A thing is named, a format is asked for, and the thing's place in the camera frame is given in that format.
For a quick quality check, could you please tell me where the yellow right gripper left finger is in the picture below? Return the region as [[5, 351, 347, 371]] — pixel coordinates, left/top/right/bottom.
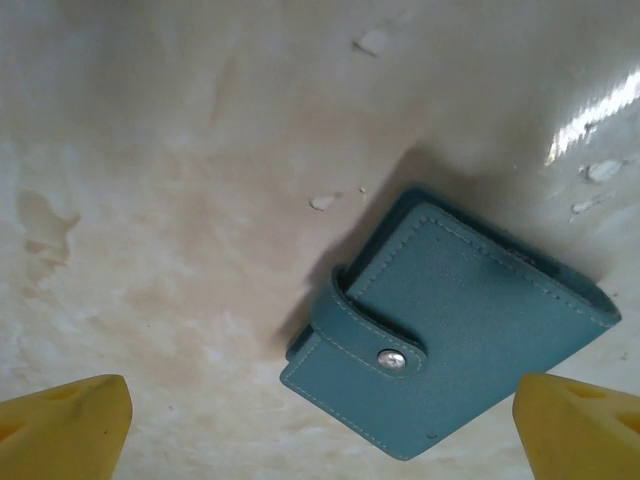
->
[[0, 373, 135, 480]]

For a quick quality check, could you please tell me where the teal leather card holder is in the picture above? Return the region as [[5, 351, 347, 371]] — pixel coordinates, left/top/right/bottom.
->
[[278, 186, 623, 463]]

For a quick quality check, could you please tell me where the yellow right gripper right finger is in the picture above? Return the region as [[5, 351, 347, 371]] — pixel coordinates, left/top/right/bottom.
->
[[514, 372, 640, 480]]

